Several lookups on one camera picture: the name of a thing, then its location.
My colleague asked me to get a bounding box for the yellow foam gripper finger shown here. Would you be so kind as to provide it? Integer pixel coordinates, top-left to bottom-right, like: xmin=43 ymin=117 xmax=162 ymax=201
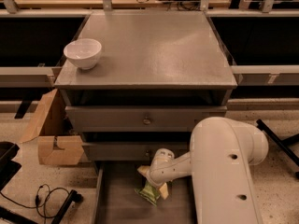
xmin=137 ymin=165 xmax=150 ymax=177
xmin=159 ymin=183 xmax=169 ymax=200

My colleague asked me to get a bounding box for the green jalapeno chip bag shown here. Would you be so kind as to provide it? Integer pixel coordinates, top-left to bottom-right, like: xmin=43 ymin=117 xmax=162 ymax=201
xmin=135 ymin=181 xmax=160 ymax=206

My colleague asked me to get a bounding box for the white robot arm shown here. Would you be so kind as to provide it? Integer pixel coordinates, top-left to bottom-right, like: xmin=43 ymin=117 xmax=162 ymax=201
xmin=138 ymin=117 xmax=268 ymax=224

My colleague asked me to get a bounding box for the grey open bottom drawer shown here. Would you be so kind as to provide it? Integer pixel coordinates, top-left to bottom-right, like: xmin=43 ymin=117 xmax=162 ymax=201
xmin=92 ymin=161 xmax=197 ymax=224

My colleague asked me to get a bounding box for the grey middle drawer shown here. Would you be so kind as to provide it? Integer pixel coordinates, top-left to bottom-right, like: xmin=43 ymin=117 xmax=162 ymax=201
xmin=82 ymin=142 xmax=189 ymax=161

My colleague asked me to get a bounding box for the grey top drawer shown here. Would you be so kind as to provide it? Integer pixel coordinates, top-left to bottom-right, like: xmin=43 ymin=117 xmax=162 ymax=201
xmin=65 ymin=106 xmax=227 ymax=133

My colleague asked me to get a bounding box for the grey drawer cabinet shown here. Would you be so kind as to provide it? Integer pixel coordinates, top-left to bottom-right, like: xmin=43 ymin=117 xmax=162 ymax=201
xmin=53 ymin=10 xmax=238 ymax=224

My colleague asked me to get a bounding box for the cardboard box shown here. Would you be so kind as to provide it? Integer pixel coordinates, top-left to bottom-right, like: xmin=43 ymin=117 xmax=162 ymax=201
xmin=20 ymin=89 xmax=83 ymax=166

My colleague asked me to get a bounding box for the black stand leg right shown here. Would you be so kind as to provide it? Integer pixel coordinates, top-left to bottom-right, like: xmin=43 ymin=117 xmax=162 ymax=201
xmin=256 ymin=119 xmax=299 ymax=179

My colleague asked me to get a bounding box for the white ceramic bowl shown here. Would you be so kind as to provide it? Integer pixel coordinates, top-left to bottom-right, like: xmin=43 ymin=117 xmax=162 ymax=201
xmin=64 ymin=38 xmax=102 ymax=70

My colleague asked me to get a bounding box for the black cable on floor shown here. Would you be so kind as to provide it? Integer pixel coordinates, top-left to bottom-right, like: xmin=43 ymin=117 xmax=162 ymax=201
xmin=0 ymin=184 xmax=71 ymax=219

